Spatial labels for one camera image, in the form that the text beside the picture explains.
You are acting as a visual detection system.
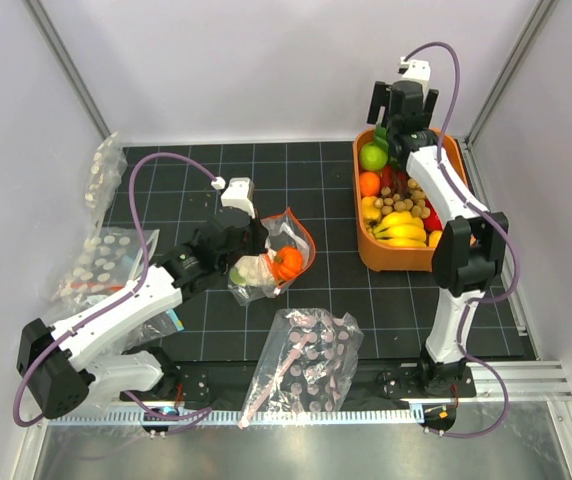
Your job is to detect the green bell pepper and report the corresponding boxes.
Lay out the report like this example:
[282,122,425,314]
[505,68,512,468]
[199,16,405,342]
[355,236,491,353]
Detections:
[373,124,389,152]

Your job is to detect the white cauliflower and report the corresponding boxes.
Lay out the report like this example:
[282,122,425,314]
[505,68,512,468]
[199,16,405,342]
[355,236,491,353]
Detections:
[229,254,275,288]

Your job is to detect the clear bag orange zipper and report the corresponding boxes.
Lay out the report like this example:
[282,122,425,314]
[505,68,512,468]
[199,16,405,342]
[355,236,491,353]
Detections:
[228,208,316,306]

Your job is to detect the orange pumpkin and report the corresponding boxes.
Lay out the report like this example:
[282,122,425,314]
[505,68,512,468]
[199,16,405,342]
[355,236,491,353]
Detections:
[272,246,303,282]

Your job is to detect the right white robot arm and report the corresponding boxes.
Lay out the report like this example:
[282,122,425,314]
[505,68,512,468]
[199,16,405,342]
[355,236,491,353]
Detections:
[367,80,508,396]

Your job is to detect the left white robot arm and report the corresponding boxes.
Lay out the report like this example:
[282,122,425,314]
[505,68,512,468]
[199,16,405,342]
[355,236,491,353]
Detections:
[13,206,268,425]

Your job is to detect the clear bag white dots flat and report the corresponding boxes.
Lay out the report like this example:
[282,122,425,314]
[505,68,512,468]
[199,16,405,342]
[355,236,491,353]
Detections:
[51,227,144,309]

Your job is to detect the clear bag white dots upright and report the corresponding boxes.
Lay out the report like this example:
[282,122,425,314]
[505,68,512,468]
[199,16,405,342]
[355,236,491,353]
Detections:
[84,132,127,230]

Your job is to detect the clear bag pink dots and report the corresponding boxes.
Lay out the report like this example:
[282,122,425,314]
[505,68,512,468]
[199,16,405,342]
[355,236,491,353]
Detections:
[238,308,364,429]

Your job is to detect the green apple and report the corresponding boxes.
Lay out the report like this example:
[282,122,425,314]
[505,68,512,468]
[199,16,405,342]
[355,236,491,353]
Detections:
[359,142,388,172]

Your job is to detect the orange tangerine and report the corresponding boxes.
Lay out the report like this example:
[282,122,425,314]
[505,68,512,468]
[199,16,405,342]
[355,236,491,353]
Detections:
[358,171,381,197]

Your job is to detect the black grid mat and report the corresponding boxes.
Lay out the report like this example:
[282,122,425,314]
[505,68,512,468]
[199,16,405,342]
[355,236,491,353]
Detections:
[100,141,537,362]

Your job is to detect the brown longan cluster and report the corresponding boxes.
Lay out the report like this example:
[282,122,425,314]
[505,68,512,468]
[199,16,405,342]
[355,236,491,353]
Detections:
[372,179,431,219]

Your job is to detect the yellow lemon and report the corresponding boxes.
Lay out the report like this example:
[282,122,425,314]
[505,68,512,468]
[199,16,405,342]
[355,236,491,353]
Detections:
[361,196,382,224]

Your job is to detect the red pomegranate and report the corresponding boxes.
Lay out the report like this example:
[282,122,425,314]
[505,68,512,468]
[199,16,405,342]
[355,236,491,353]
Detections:
[423,199,443,233]

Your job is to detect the orange plastic basket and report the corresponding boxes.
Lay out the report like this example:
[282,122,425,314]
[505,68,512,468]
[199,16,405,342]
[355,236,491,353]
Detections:
[351,126,467,274]

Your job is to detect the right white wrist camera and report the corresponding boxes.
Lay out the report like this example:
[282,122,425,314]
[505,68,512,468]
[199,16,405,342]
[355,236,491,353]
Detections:
[398,57,431,90]

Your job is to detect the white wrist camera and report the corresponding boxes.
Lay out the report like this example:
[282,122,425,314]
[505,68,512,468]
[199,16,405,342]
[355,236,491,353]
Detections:
[220,177,256,218]
[398,57,431,90]

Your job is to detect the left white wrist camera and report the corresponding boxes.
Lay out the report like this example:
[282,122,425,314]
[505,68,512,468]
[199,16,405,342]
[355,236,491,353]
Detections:
[220,177,256,218]

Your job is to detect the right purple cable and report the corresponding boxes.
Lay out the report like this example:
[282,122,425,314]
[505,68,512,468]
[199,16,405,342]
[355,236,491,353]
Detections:
[400,41,523,439]

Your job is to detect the purple cable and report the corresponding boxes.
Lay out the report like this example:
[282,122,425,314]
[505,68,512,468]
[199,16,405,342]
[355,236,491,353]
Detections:
[12,151,222,434]
[400,41,523,439]

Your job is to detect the aluminium cable rail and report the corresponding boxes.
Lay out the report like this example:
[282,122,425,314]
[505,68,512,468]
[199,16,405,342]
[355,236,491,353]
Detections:
[50,404,424,428]

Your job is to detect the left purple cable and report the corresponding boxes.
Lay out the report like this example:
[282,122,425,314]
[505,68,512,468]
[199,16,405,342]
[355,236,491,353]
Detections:
[12,151,222,434]

